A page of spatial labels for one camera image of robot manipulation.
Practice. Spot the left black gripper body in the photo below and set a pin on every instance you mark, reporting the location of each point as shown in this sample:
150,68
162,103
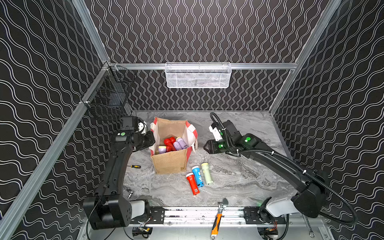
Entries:
147,140

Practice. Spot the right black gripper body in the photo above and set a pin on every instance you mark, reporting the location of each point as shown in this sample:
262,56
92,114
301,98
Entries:
214,146

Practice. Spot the green flashlight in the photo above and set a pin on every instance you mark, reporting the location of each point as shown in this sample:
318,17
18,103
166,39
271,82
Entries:
207,173

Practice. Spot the purple flashlight yellow rim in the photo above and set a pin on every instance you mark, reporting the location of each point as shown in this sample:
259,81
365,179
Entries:
182,143

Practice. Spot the blue flashlight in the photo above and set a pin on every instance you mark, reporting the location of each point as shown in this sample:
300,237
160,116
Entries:
198,177

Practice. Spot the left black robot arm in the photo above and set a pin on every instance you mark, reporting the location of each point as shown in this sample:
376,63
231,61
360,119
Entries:
107,208

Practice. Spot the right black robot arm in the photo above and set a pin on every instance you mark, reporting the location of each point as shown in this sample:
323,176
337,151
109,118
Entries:
311,189

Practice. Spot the orange adjustable wrench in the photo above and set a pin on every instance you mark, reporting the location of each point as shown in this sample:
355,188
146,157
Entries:
215,230

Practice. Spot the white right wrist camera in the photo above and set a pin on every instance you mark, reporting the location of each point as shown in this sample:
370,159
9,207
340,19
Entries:
217,134

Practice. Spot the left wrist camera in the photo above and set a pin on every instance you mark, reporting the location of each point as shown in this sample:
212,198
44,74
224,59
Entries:
133,123

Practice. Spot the black wire basket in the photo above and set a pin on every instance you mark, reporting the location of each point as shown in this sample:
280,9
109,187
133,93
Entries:
110,99

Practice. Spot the white wire basket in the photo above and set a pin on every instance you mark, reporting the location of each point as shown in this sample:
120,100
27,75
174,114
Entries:
203,75

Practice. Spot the metal base rail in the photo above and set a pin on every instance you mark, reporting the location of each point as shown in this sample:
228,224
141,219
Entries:
178,216

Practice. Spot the aluminium corner post right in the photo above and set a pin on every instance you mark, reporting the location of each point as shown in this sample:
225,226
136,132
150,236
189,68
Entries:
314,37

